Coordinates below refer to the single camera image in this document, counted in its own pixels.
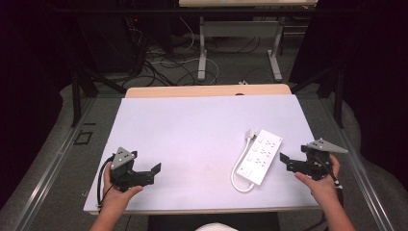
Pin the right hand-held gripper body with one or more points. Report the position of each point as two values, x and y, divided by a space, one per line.
317 162

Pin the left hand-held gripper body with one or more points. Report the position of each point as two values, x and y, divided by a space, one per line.
123 173

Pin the white power strip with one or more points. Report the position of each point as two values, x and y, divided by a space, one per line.
260 157

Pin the person's right hand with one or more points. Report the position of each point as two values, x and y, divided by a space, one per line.
322 189

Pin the person's left hand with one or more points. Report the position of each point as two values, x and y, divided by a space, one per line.
117 200

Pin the white table mat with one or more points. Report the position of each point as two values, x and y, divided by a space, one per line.
192 150

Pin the black metal stand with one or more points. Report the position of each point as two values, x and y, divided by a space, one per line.
78 93
336 93

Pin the person's white clothing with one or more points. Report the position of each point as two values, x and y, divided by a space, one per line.
216 227

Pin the wooden table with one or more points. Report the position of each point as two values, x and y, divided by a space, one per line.
198 90

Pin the black curtain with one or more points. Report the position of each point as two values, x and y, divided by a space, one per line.
29 80
378 73

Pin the dark computer tower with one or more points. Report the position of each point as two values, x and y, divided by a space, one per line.
106 41

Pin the aluminium floor rail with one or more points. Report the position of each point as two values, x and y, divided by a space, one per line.
48 179
362 179

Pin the white metal frame desk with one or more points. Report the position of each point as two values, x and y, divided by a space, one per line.
240 29

